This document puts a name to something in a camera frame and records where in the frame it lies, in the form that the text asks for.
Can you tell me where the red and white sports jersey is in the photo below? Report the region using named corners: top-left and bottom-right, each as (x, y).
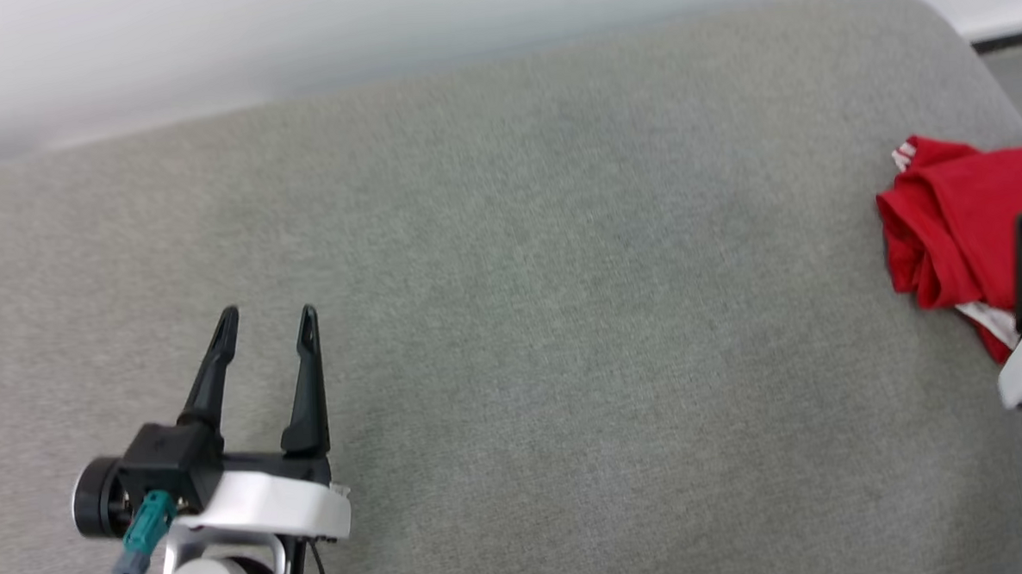
top-left (873, 130), bottom-right (1022, 371)

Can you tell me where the grey fabric sofa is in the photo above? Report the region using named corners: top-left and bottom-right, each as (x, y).
top-left (0, 0), bottom-right (1022, 574)

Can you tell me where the black baseboard strip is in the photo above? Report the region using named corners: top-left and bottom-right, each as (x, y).
top-left (969, 28), bottom-right (1022, 55)

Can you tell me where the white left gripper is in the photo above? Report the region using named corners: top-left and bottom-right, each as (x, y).
top-left (163, 301), bottom-right (354, 549)

